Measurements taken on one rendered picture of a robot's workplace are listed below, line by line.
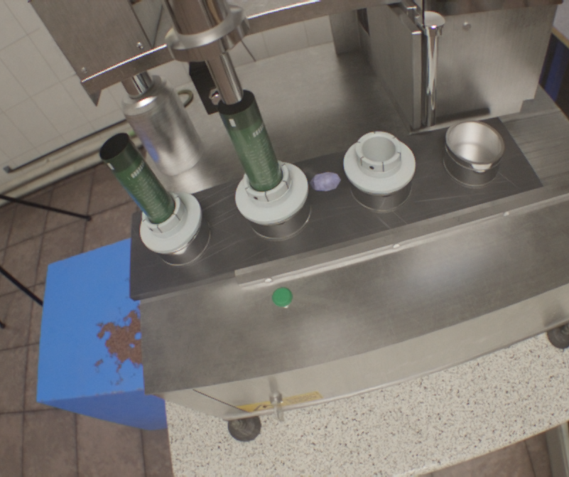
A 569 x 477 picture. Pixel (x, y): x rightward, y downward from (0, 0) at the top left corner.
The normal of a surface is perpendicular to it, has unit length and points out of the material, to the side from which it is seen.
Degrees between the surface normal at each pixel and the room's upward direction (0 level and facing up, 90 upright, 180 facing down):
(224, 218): 0
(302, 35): 90
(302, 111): 0
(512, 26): 90
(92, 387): 0
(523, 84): 90
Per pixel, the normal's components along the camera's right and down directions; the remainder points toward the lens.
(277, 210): -0.19, -0.50
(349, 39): 0.18, 0.82
